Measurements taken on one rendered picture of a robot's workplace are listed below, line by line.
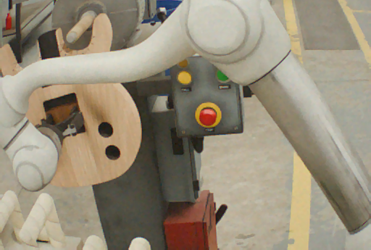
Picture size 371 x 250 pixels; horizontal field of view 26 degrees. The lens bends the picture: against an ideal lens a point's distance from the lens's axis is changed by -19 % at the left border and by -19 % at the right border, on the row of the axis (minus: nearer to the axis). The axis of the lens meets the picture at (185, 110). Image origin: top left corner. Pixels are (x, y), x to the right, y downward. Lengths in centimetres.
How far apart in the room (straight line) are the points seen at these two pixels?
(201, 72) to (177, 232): 54
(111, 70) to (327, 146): 45
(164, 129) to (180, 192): 19
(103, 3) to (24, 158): 63
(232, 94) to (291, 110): 80
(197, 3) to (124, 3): 86
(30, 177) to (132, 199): 85
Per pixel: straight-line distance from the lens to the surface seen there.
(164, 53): 164
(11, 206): 143
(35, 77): 173
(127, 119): 210
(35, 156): 175
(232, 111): 225
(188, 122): 226
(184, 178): 254
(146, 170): 251
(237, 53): 138
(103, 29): 206
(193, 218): 255
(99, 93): 209
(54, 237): 146
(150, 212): 256
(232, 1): 137
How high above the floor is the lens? 166
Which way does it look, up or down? 17 degrees down
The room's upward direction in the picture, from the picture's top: 6 degrees counter-clockwise
